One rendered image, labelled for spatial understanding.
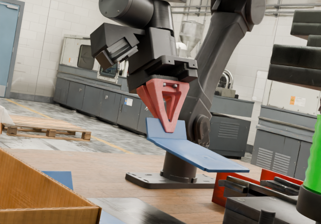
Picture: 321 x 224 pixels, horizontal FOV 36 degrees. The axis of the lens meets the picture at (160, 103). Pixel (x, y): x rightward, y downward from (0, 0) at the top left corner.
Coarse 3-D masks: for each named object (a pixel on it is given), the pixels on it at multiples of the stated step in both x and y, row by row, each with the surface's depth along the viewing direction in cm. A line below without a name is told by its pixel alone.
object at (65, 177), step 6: (48, 174) 61; (54, 174) 62; (60, 174) 62; (66, 174) 63; (60, 180) 62; (66, 180) 63; (66, 186) 62; (72, 186) 63; (102, 210) 58; (102, 216) 55; (108, 216) 56; (102, 222) 53; (108, 222) 54; (114, 222) 54; (120, 222) 54
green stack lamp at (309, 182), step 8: (320, 120) 23; (320, 128) 22; (320, 136) 22; (312, 144) 23; (320, 144) 22; (312, 152) 23; (320, 152) 22; (312, 160) 23; (320, 160) 22; (312, 168) 23; (320, 168) 22; (312, 176) 22; (320, 176) 22; (304, 184) 23; (312, 184) 22; (320, 184) 22
